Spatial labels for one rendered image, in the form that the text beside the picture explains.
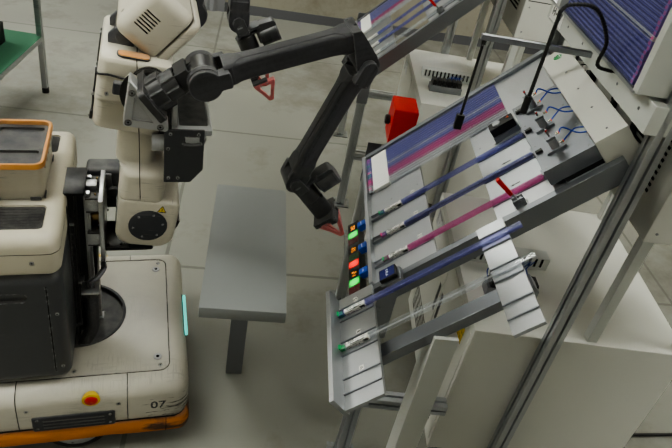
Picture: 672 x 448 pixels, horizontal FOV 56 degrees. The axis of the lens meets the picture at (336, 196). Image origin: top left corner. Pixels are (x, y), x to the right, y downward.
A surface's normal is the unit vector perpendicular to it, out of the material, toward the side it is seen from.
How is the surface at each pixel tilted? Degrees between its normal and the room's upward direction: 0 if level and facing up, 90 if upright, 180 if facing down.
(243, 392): 0
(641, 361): 90
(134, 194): 90
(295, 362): 0
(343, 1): 90
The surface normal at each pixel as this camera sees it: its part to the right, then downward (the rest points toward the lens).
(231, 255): 0.17, -0.81
